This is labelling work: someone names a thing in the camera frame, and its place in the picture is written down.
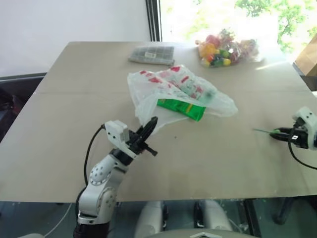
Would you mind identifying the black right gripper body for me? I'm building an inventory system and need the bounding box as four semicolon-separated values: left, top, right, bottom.
289;118;311;150

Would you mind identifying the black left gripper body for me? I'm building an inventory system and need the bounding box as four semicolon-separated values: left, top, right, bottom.
127;130;159;157

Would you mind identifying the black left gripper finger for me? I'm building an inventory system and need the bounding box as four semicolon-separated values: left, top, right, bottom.
136;116;157;139
140;117;159;145

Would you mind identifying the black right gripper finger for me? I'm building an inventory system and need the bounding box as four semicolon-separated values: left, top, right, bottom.
269;133;293;142
273;126;295;135

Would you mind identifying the thin green strip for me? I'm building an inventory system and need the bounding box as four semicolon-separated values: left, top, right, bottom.
252;127;282;136

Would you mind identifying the white red-printed plastic bag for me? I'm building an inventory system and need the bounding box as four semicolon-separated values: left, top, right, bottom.
126;64;239;130

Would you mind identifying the clear bag of colourful toys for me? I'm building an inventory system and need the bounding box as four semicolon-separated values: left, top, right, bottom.
195;28;261;68

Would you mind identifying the green snack package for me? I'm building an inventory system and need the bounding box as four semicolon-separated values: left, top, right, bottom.
157;98;207;122

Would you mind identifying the brown cardboard table cover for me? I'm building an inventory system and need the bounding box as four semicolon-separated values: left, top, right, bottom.
0;41;317;203

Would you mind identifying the silver robot left leg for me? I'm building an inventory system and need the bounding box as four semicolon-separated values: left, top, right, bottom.
134;200;170;238

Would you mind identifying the silver robot leg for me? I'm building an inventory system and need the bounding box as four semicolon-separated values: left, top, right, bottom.
194;199;234;238
134;200;170;238

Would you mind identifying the brown cardboard box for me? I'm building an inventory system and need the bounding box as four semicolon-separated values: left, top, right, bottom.
293;33;317;77

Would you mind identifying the black table leg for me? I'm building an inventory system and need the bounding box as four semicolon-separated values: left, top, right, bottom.
243;198;262;238

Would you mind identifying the silver robot right leg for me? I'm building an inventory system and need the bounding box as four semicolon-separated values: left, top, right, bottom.
194;199;234;238

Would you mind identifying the grey robot torso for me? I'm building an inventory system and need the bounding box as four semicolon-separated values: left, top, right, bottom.
158;229;249;238

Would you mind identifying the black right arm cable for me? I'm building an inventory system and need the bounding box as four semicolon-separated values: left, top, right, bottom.
288;140;317;171

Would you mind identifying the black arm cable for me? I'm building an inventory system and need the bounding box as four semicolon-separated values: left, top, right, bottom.
83;123;107;185
288;140;317;171

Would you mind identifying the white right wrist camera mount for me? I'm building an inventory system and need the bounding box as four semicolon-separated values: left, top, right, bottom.
292;106;317;150

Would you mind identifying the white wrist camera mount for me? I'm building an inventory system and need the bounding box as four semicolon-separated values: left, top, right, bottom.
104;120;137;160
292;106;317;150

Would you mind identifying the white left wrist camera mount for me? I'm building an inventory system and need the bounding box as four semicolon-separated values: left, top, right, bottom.
104;120;137;160

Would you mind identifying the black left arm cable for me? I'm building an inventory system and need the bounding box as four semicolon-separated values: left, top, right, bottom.
83;123;107;185

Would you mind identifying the black window frame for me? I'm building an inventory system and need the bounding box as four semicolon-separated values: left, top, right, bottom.
145;0;163;43

